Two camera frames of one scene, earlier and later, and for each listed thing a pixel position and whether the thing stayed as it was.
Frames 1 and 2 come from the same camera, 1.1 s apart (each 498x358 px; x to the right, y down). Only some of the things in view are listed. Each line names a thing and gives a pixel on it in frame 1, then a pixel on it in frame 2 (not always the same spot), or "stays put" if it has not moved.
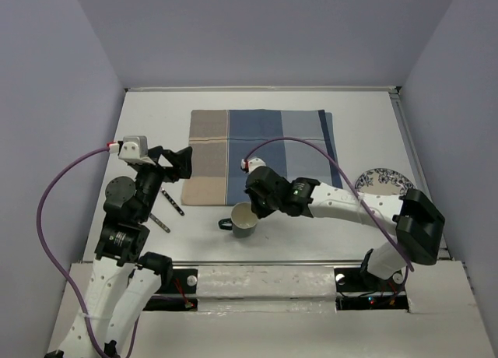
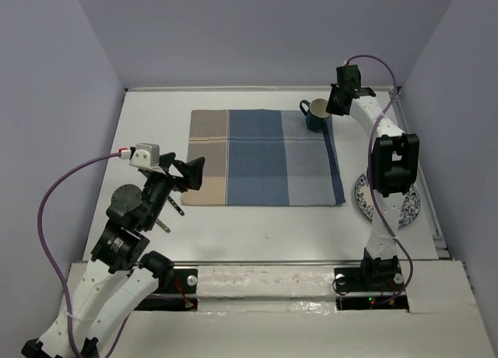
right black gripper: x=261 y=212 -> x=331 y=107
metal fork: x=172 y=201 stays put
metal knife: x=159 y=222 stays put
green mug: x=243 y=221 -> x=317 y=114
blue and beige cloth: x=220 y=139 stays put
